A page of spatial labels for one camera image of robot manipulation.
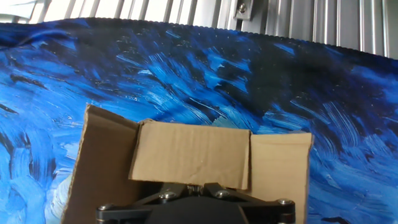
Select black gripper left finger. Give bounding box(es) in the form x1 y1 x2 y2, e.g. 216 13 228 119
95 182 197 224

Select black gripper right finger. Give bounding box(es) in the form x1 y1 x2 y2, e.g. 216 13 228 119
201 182 296 224

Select brown cardboard box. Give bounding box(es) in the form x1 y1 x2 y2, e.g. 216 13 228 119
61 104 313 224

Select Van Gogh print cloth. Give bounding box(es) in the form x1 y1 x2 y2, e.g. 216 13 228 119
0 17 398 224

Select small metal clamp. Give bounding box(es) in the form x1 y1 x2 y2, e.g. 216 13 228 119
233 0 254 22

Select white paper sheets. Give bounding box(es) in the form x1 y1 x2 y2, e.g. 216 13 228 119
0 0 38 20

